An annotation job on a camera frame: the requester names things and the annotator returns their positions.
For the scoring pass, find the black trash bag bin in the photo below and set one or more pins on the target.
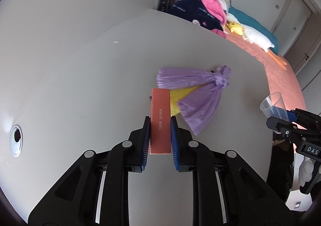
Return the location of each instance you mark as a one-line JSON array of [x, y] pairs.
[[281, 170]]

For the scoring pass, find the orange red small box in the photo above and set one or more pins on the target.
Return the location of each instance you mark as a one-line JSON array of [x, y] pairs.
[[160, 140]]

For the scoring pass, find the pink fleece garment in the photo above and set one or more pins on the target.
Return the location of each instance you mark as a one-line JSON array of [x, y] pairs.
[[215, 8]]

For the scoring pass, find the clear plastic cup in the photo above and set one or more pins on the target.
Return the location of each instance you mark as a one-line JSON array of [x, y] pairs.
[[273, 106]]

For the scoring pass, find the grey room door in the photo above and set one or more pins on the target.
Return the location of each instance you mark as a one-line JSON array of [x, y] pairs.
[[297, 29]]

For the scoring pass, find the table cable hole grommet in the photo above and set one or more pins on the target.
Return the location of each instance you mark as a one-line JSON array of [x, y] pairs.
[[16, 140]]

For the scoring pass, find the pink bed sheet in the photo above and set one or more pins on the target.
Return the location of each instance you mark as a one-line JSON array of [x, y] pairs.
[[255, 75]]

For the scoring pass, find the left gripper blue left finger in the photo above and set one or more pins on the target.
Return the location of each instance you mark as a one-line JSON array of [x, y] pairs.
[[145, 142]]

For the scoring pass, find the navy patterned blanket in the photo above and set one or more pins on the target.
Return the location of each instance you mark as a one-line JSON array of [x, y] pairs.
[[195, 12]]

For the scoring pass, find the yellow duck plush toy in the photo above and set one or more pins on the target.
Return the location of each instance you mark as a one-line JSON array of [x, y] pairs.
[[236, 28]]

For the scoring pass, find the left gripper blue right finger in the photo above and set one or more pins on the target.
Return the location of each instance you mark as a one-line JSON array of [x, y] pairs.
[[175, 142]]

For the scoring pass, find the white goose plush toy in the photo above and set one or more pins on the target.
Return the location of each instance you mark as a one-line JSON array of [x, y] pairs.
[[253, 36]]

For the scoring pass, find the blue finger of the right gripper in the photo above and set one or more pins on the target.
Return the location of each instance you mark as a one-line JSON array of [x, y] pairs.
[[292, 116]]

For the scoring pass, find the purple plastic bag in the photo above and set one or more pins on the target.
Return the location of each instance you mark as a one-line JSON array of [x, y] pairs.
[[209, 94]]

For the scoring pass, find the yellow paper piece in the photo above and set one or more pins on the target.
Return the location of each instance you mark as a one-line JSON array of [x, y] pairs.
[[183, 100]]

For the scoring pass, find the teal pillow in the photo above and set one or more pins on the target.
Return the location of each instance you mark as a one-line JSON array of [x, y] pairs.
[[249, 21]]

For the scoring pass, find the right hand white glove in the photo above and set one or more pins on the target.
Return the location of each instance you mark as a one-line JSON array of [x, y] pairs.
[[305, 171]]

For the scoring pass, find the black wall socket panel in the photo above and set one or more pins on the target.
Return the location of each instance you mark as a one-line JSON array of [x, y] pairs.
[[164, 5]]

